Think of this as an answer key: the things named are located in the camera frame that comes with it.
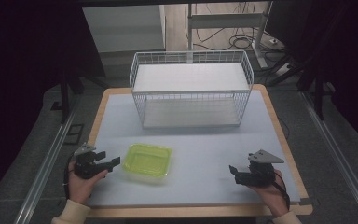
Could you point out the aluminium rail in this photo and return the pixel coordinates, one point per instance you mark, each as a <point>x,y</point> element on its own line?
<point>43,168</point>
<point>338,155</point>

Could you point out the grey table mat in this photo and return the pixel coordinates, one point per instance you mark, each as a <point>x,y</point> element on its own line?
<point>195,155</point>

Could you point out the black floor bracket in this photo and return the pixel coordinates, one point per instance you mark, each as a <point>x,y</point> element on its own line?
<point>74,133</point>

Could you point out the white metal stand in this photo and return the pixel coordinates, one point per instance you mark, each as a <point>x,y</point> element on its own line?
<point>227,20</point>

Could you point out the clear container with green lid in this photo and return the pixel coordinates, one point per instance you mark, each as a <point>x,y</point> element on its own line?
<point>147,161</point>

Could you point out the white cabinet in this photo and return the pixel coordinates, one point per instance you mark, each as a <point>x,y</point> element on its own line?
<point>124,28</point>

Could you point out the person's left hand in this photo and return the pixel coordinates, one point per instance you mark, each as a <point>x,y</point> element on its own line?
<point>80,188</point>

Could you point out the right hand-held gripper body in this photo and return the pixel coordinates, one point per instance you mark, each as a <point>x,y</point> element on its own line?
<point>259,172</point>

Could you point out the dark curtain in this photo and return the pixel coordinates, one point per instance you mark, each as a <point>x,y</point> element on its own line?
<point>345,62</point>
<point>21,77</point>

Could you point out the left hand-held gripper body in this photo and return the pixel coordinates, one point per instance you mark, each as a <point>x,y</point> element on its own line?
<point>85,168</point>

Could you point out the person's right hand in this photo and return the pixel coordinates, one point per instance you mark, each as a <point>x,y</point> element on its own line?
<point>272,194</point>

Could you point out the black stand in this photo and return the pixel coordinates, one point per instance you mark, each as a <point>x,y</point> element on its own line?
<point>318,93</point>
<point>64,96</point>

